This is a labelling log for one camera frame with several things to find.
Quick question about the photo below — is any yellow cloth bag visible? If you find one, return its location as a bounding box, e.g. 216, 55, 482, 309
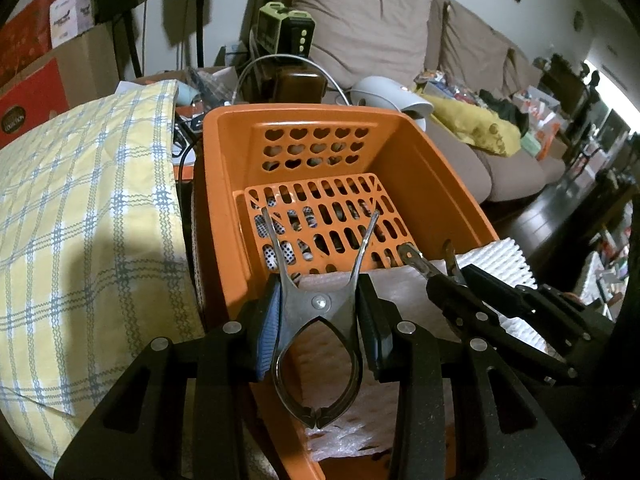
426, 96, 521, 157

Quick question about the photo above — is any brown sofa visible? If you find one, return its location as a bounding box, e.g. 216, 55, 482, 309
240, 0, 569, 206

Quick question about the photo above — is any brown cardboard box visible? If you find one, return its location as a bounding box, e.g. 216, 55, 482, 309
1, 24, 119, 108

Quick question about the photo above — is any white foam net sheet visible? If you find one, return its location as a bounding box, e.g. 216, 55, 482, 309
290, 237, 558, 462

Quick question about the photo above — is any white dome device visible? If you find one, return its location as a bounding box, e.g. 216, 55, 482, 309
349, 76, 434, 131

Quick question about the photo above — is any green black power station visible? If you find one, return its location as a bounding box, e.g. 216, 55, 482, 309
256, 1, 316, 58

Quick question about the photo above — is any brown cushion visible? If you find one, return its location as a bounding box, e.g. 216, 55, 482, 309
292, 0, 432, 88
439, 0, 509, 91
502, 48, 542, 96

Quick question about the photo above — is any red gift box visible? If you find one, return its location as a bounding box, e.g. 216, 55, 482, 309
0, 60, 70, 148
0, 0, 55, 86

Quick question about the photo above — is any red gift box front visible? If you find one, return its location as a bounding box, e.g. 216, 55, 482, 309
0, 60, 70, 148

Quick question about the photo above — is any metal clip tool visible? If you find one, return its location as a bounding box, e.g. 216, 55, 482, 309
262, 207, 380, 429

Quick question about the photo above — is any pink white small box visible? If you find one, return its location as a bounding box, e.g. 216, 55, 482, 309
49, 0, 94, 48

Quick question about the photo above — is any orange plastic basket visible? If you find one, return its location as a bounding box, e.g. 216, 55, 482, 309
192, 103, 501, 480

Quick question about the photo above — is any white charging cable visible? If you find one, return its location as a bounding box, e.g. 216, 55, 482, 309
233, 53, 352, 108

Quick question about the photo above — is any red gift box top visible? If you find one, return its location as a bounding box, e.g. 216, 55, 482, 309
0, 0, 55, 86

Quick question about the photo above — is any yellow plaid tablecloth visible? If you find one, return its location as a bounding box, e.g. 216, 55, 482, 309
1, 80, 204, 474

